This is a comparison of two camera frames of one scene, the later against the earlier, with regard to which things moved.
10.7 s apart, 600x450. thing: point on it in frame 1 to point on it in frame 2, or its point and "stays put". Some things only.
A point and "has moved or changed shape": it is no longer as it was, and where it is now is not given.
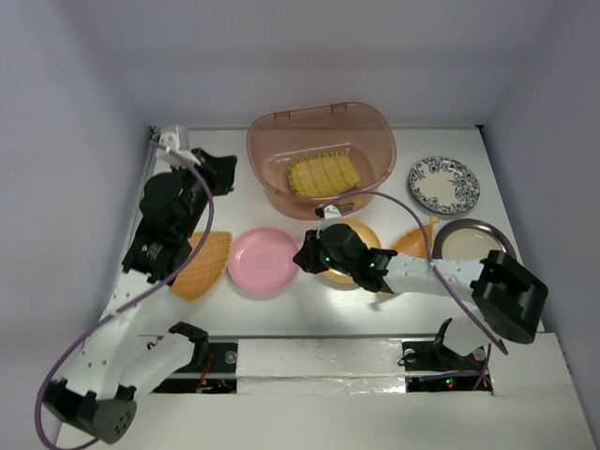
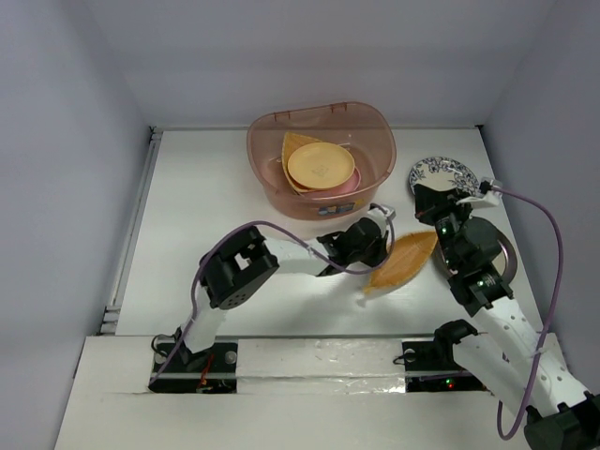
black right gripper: x=307 y=258 to x=430 y=202
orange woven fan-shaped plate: x=206 y=268 to x=292 y=142
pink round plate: x=262 y=261 has moved or changed shape
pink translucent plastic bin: x=306 y=158 stays put
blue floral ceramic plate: x=443 y=185 stays put
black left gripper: x=220 y=170 to x=379 y=251
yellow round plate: x=368 y=237 has moved or changed shape
